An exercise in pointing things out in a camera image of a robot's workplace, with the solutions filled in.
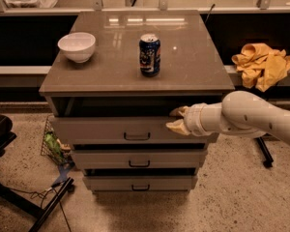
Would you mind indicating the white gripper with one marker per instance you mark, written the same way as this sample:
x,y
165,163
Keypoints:
x,y
193,120

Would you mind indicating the grey top drawer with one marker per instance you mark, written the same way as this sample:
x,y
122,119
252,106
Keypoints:
x,y
120,130

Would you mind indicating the grey drawer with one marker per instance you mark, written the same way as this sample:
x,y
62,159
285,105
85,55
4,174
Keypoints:
x,y
141,179
147,156
120,130

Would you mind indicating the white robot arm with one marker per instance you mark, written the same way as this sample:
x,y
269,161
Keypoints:
x,y
240,113

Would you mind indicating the grey middle drawer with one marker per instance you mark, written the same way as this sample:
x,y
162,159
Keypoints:
x,y
147,156

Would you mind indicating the grey bottom drawer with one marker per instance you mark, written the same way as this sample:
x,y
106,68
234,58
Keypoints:
x,y
141,179

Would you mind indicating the grey drawer cabinet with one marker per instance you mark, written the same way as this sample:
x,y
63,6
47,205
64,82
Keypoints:
x,y
110,83

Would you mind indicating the blue soda can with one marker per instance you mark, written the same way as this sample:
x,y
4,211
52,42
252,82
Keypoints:
x,y
149,54

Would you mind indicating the black stand leg right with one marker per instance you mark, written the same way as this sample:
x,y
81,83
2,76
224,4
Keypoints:
x,y
268,160

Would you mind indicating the yellow crumpled cloth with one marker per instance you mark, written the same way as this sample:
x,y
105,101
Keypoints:
x,y
261,66

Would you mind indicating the white ceramic bowl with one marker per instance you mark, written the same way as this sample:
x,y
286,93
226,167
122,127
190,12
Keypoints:
x,y
78,47

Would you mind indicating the blue tape strip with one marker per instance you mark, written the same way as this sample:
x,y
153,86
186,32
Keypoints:
x,y
64,169

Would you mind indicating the green item in basket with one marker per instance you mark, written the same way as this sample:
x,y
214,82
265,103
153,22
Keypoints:
x,y
53,145

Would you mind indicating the black chair seat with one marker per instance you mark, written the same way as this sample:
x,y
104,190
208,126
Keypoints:
x,y
6,134

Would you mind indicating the wire mesh basket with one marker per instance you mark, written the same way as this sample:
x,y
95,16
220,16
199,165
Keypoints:
x,y
65,148

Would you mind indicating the black stand frame left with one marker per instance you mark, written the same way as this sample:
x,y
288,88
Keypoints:
x,y
38,212

